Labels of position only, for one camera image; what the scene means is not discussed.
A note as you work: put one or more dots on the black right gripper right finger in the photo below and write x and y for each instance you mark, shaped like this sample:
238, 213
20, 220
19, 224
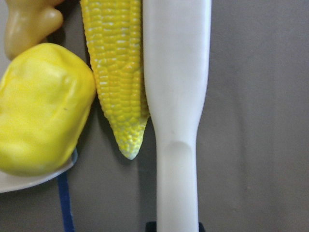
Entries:
201, 227

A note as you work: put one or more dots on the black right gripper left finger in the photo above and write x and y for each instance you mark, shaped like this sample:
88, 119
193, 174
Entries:
150, 226

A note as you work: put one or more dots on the beige plastic dustpan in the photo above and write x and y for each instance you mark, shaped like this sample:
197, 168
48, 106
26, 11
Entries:
9, 182

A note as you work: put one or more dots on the white brush with dark bristles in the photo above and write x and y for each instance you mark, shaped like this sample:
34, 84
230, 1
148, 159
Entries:
176, 49

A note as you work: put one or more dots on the yellow corn cob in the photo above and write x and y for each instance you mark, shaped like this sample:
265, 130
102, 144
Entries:
113, 32

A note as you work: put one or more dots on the tan ginger root toy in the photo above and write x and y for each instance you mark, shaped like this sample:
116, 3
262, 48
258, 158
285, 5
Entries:
29, 23

